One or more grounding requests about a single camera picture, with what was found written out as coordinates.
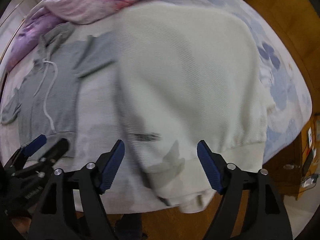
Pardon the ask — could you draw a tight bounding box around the white knit sweater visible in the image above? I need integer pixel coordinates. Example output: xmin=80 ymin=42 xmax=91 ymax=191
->
xmin=115 ymin=1 xmax=274 ymax=213

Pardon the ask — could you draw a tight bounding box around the pink purple floral quilt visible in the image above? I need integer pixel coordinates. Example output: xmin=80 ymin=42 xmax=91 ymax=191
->
xmin=5 ymin=0 xmax=141 ymax=72

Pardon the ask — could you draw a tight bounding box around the grey hoodie with drawstrings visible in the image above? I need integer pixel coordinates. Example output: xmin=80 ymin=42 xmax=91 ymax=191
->
xmin=1 ymin=22 xmax=115 ymax=160

